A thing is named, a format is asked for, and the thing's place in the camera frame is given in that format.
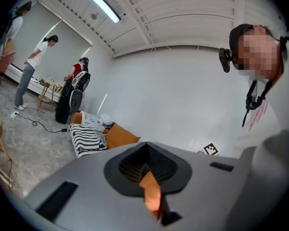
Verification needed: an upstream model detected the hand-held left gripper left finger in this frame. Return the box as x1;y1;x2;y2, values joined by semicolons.
24;142;164;231

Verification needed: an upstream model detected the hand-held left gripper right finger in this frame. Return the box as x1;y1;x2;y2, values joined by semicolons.
146;142;244;231

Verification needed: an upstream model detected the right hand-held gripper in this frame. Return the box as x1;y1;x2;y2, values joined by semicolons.
197;142;220;157

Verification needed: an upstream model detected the orange sofa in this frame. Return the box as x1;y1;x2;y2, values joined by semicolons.
69;111;142;159

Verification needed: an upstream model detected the black and white patterned blanket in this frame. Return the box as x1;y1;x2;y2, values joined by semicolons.
69;123;109;159

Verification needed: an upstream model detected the grey plaid garment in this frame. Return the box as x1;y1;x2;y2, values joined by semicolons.
94;130;108;147

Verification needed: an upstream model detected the orange cushion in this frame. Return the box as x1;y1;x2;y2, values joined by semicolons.
105;123;141;150

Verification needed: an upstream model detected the grey-blue garment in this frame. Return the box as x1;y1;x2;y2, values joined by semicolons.
80;111;105;132

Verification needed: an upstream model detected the white garment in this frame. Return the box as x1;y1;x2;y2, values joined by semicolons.
99;113;116;125

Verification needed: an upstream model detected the person's head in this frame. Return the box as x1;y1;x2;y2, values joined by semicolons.
237;25;284;80

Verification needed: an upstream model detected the white low cabinet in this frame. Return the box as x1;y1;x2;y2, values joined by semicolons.
0;63;63;103

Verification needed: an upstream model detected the white roller blind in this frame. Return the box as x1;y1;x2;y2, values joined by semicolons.
13;1;93;86

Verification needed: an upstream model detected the long ceiling light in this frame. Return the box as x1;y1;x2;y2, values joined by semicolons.
83;0;122;24

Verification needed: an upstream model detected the black floor cable with adapter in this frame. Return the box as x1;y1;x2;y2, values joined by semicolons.
16;114;68;133

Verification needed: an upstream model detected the black head camera rig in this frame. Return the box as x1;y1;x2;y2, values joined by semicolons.
218;36;289;128

